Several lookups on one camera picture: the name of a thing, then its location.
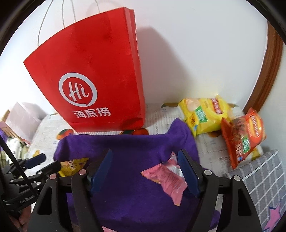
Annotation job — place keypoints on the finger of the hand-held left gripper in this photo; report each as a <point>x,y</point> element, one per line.
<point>35,161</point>
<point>50,168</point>

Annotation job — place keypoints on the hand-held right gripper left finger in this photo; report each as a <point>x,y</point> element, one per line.
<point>102,173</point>

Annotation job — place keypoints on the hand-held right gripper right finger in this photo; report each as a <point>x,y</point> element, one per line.
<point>188,174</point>

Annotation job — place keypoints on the large pink snack packet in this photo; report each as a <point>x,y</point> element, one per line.
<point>167,177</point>

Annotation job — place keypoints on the yellow snack packet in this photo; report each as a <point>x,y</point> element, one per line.
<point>71,166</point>

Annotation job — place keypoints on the purple towel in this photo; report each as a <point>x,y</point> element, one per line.
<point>134,151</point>

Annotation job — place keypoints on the yellow chip bag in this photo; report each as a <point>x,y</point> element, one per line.
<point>201,120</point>

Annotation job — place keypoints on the orange chip bag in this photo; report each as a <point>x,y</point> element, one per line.
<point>243,138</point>

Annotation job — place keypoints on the grey checked cushion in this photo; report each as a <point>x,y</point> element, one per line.
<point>263,178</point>

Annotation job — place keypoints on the red paper bag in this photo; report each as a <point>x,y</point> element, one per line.
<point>93,55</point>

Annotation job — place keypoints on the wooden door frame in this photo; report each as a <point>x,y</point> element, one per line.
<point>268,78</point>

